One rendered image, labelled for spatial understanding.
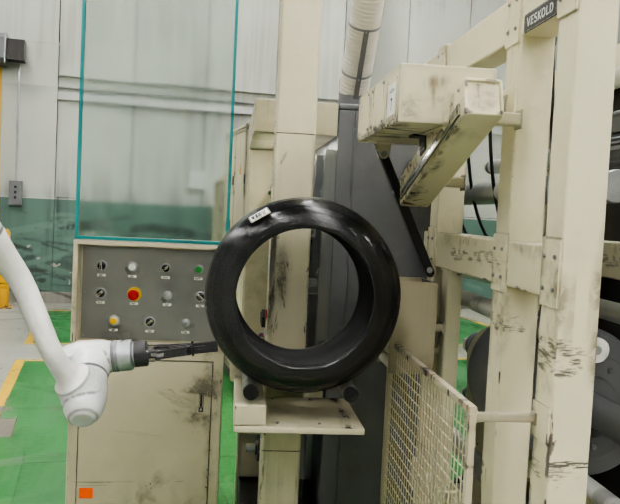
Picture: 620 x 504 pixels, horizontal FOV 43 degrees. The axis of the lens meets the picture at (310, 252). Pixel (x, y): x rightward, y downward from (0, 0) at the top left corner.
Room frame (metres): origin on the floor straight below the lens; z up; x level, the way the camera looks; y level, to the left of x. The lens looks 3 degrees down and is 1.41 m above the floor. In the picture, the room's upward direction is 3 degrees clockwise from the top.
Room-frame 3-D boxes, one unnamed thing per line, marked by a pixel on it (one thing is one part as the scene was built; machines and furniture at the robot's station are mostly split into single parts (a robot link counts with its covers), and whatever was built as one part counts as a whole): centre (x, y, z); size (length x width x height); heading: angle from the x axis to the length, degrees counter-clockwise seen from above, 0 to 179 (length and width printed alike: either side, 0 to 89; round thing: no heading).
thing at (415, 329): (2.59, -0.33, 1.05); 0.20 x 0.15 x 0.30; 6
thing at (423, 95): (2.24, -0.28, 1.71); 0.61 x 0.25 x 0.15; 6
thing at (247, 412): (2.32, 0.16, 0.84); 0.36 x 0.09 x 0.06; 6
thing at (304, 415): (2.33, 0.02, 0.80); 0.37 x 0.36 x 0.02; 96
